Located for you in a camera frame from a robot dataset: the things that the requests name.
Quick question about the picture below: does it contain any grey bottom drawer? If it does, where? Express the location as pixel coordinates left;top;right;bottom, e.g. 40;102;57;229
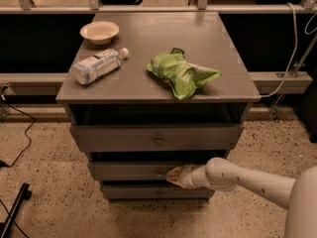
101;184;214;200

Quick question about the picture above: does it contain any white cable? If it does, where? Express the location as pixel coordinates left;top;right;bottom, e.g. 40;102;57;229
260;2;298;99

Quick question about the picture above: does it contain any black metal stand leg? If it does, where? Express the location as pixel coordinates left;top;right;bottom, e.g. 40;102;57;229
0;182;32;238

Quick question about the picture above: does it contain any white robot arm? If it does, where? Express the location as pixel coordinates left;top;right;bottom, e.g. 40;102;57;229
166;158;317;238

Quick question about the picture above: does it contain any white ceramic bowl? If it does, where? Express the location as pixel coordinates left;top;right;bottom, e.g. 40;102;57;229
80;21;120;45

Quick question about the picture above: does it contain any clear plastic water bottle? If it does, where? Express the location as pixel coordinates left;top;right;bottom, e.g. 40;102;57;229
70;48;130;85

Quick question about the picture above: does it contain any grey wooden drawer cabinet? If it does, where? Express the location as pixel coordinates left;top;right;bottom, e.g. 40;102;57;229
56;12;260;186

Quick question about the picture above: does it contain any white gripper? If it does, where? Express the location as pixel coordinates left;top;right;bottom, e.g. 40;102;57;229
165;165;210;189

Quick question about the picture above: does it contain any metal railing frame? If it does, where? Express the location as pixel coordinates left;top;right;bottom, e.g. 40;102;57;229
0;0;317;96

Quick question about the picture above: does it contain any grey top drawer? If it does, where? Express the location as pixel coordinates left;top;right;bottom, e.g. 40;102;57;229
70;124;244;152

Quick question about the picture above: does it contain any black floor cable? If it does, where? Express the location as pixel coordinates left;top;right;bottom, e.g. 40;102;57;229
0;94;37;169

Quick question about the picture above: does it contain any green crumpled chip bag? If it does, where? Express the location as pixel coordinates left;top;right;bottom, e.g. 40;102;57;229
147;48;222;100

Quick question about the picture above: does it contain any grey drawer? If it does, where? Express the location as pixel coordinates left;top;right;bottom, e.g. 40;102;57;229
88;162;191;181
70;124;244;152
101;184;214;200

